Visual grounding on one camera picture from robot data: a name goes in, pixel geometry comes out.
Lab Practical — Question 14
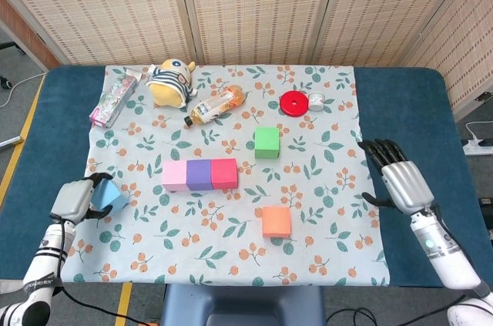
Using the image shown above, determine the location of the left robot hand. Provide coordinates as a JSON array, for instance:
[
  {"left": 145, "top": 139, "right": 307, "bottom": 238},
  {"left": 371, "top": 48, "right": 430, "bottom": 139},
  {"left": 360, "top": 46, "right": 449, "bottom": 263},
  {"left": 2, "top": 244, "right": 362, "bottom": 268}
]
[{"left": 49, "top": 172, "right": 115, "bottom": 225}]

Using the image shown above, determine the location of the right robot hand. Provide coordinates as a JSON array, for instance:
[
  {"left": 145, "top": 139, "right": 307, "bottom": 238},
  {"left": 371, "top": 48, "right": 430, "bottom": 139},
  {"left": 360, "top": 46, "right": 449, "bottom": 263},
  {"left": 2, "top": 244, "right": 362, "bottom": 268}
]
[{"left": 357, "top": 139, "right": 435, "bottom": 215}]

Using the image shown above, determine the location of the light blue foam cube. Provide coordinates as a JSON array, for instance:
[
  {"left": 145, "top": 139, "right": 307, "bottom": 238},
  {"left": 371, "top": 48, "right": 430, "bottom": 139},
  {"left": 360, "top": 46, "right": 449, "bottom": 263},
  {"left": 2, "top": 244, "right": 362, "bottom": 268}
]
[{"left": 91, "top": 178, "right": 130, "bottom": 212}]

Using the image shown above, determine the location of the pink foam cube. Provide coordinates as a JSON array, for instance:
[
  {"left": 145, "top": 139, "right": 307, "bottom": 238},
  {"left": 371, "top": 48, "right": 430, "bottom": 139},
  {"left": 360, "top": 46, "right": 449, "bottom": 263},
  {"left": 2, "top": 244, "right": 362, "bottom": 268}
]
[{"left": 162, "top": 160, "right": 189, "bottom": 192}]

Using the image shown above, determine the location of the green foam cube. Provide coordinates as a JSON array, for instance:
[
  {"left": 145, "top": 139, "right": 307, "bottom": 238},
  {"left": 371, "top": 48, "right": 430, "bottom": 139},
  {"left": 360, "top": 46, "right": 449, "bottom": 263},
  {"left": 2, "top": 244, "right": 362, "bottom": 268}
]
[{"left": 253, "top": 126, "right": 281, "bottom": 160}]

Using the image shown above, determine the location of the crimson foam cube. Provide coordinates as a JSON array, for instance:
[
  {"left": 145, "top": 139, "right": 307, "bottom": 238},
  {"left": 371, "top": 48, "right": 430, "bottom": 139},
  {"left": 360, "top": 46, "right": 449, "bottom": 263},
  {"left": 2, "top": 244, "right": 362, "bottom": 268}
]
[{"left": 210, "top": 158, "right": 239, "bottom": 190}]

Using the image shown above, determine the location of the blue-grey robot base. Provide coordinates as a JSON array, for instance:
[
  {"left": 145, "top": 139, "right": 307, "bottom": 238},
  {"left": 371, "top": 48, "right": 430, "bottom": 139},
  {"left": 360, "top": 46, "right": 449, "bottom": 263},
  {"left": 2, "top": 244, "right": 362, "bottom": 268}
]
[{"left": 159, "top": 285, "right": 327, "bottom": 326}]

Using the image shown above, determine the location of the teal felt table cover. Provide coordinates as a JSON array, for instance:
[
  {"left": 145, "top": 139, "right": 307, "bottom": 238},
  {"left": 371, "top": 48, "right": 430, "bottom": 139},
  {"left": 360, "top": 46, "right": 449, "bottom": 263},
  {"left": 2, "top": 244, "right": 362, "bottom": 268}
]
[{"left": 0, "top": 66, "right": 482, "bottom": 291}]

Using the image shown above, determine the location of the yellow floor tape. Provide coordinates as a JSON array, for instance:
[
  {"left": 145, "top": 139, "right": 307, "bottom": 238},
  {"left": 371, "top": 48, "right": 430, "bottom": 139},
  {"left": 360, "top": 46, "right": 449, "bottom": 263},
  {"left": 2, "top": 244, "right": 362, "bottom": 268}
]
[
  {"left": 115, "top": 282, "right": 133, "bottom": 326},
  {"left": 0, "top": 75, "right": 45, "bottom": 203}
]

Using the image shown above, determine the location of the white power strip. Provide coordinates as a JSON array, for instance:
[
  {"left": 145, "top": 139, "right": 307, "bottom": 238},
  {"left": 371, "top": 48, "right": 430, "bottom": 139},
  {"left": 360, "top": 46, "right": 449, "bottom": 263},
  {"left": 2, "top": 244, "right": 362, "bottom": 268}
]
[{"left": 461, "top": 139, "right": 493, "bottom": 156}]

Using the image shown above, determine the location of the floral tissue pack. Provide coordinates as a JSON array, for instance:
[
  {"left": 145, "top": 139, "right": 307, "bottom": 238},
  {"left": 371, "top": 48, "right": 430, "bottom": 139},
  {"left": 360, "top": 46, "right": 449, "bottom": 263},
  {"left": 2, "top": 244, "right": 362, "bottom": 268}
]
[{"left": 89, "top": 71, "right": 142, "bottom": 129}]

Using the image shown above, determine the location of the small white jar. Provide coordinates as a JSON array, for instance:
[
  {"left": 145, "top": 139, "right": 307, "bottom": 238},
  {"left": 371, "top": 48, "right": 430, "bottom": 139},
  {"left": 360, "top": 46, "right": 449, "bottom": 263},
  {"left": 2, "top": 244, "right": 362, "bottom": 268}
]
[{"left": 307, "top": 92, "right": 326, "bottom": 113}]

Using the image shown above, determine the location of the purple foam cube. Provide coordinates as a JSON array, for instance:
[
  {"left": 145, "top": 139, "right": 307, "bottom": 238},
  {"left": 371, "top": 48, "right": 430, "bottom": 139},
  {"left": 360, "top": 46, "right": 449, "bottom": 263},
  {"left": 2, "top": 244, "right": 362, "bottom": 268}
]
[{"left": 186, "top": 159, "right": 214, "bottom": 192}]

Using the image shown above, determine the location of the orange foam cube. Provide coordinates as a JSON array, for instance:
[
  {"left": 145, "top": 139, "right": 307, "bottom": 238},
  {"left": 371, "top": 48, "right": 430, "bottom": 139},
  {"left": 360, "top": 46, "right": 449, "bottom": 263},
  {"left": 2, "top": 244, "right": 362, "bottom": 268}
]
[{"left": 261, "top": 206, "right": 293, "bottom": 239}]

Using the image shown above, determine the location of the red disc with hole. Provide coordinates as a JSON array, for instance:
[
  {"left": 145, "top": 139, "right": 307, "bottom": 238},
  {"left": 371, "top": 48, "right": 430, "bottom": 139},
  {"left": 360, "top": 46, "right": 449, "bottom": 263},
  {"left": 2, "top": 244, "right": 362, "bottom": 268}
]
[{"left": 279, "top": 90, "right": 310, "bottom": 116}]

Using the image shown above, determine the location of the yellow plush toy striped shirt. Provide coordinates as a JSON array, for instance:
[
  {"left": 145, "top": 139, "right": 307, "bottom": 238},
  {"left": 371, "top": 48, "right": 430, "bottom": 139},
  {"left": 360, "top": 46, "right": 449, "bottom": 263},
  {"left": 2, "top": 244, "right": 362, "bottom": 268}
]
[{"left": 145, "top": 58, "right": 198, "bottom": 109}]

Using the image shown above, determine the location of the floral print tablecloth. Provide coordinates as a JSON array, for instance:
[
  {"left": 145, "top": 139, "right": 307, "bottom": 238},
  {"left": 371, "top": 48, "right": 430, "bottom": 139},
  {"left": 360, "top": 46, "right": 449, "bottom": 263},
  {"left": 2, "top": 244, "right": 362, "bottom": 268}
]
[{"left": 55, "top": 65, "right": 390, "bottom": 287}]

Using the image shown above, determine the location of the black office chair base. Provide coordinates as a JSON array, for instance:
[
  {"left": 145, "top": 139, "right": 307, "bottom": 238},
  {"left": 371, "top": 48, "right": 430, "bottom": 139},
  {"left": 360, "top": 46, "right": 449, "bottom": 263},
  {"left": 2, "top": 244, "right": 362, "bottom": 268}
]
[{"left": 0, "top": 41, "right": 26, "bottom": 90}]

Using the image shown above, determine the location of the orange drink plastic bottle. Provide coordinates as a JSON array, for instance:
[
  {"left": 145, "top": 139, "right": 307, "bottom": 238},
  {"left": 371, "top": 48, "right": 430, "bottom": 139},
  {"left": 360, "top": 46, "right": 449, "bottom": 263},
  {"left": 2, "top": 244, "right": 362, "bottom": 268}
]
[{"left": 183, "top": 85, "right": 248, "bottom": 126}]

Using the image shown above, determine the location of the bamboo folding screen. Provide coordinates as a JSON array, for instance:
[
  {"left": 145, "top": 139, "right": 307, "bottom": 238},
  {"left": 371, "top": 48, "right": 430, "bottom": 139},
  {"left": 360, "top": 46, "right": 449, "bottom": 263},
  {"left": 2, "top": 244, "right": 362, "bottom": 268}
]
[{"left": 0, "top": 0, "right": 493, "bottom": 111}]

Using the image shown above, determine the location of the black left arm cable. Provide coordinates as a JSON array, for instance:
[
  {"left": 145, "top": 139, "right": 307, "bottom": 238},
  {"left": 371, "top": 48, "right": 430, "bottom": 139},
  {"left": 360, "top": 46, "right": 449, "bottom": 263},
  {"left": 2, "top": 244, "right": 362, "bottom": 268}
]
[{"left": 49, "top": 213, "right": 155, "bottom": 326}]

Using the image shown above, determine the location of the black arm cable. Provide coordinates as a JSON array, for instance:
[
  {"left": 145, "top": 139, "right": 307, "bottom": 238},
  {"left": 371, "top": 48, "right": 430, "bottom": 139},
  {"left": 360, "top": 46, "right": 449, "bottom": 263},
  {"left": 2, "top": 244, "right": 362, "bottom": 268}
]
[
  {"left": 49, "top": 213, "right": 155, "bottom": 326},
  {"left": 433, "top": 205, "right": 493, "bottom": 261}
]

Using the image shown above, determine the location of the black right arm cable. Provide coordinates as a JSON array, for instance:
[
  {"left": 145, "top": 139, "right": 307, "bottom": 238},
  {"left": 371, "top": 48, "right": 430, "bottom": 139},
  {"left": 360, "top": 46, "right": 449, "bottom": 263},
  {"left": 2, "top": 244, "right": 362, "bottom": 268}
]
[{"left": 433, "top": 205, "right": 493, "bottom": 261}]

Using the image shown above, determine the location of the white power cable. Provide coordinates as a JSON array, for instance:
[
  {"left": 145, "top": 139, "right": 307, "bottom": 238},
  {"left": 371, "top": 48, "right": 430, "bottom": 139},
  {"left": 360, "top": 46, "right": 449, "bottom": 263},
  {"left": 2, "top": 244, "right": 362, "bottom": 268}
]
[{"left": 464, "top": 120, "right": 493, "bottom": 143}]

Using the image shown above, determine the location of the thin white floor cable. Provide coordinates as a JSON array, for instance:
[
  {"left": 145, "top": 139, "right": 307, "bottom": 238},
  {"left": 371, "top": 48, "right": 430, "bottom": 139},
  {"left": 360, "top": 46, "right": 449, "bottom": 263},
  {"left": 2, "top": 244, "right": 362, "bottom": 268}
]
[{"left": 0, "top": 72, "right": 46, "bottom": 108}]

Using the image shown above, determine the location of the black floor cable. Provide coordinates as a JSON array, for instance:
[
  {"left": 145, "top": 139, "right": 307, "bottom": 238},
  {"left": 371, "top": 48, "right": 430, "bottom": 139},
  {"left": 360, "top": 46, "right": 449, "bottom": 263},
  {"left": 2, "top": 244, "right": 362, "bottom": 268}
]
[{"left": 326, "top": 307, "right": 378, "bottom": 326}]

